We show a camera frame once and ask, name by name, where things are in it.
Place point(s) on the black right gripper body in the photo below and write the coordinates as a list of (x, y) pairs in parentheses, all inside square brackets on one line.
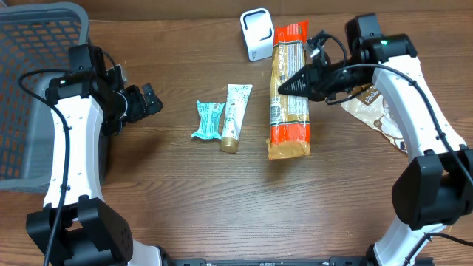
[(312, 79)]

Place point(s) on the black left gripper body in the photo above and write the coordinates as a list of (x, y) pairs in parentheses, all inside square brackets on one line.
[(140, 102)]

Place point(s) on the orange spaghetti packet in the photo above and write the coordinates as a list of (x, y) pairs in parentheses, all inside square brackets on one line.
[(289, 115)]

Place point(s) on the beige bread snack bag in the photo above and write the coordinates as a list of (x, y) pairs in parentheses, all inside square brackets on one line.
[(371, 108)]

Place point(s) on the teal wet wipes pack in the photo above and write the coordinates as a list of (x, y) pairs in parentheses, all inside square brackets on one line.
[(210, 114)]

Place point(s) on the white hair product tube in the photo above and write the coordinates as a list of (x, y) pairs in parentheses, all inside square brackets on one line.
[(235, 107)]

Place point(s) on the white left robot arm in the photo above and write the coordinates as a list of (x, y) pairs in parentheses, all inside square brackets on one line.
[(89, 102)]

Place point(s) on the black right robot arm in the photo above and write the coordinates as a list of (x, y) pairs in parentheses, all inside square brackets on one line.
[(435, 189)]

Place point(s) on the white barcode scanner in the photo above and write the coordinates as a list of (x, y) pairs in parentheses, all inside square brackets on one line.
[(258, 33)]

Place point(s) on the grey plastic shopping basket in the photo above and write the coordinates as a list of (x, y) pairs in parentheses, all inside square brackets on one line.
[(35, 39)]

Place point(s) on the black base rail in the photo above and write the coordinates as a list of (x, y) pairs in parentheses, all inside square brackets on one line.
[(332, 261)]

